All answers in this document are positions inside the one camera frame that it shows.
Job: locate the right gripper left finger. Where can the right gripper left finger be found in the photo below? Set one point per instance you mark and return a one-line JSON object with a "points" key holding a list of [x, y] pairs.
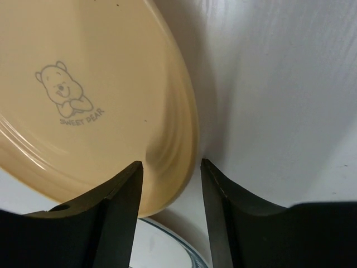
{"points": [[95, 229]]}

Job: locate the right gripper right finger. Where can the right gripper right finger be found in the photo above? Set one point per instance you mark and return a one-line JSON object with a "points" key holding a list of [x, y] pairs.
{"points": [[248, 231]]}

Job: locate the yellow orange plate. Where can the yellow orange plate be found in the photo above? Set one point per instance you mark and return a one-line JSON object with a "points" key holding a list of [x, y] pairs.
{"points": [[87, 88]]}

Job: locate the right green-rimmed white plate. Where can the right green-rimmed white plate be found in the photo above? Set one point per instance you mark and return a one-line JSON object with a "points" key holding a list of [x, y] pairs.
{"points": [[156, 246]]}

